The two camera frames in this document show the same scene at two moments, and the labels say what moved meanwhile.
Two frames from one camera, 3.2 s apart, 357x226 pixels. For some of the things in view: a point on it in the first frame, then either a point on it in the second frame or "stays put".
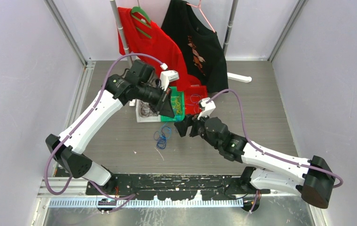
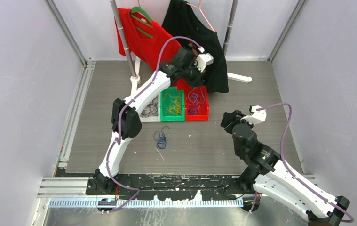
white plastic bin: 145,113 stays put
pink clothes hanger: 198,6 stays put
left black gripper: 163,106 → 198,81
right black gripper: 183,126 → 234,117
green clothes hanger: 137,9 stays put
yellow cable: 177,99 stays put
